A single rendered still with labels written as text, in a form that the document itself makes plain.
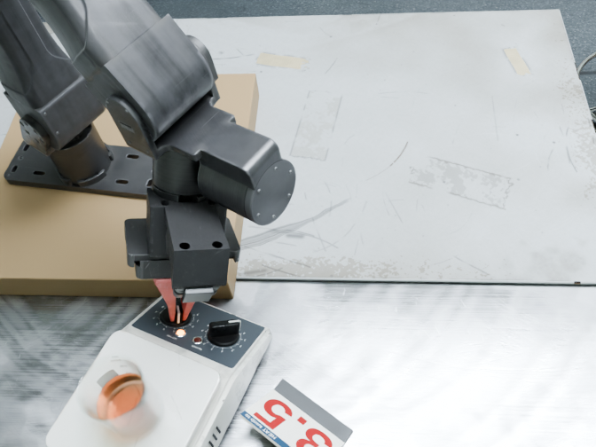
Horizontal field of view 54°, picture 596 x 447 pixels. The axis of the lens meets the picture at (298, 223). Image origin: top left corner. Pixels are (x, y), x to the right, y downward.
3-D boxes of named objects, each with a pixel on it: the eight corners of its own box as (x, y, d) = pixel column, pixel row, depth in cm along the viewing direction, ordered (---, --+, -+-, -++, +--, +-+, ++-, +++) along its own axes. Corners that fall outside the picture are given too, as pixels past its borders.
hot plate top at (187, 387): (118, 329, 58) (115, 325, 57) (226, 375, 54) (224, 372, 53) (43, 447, 52) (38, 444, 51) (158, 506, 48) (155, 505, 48)
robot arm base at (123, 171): (135, 157, 64) (155, 111, 68) (-29, 141, 67) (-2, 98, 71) (155, 199, 71) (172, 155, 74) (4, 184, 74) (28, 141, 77)
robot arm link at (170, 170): (238, 199, 54) (246, 128, 50) (192, 219, 49) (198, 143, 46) (184, 173, 57) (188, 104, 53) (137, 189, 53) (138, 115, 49)
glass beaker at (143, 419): (97, 433, 52) (58, 406, 45) (125, 375, 54) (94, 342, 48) (157, 455, 50) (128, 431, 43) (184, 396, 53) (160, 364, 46)
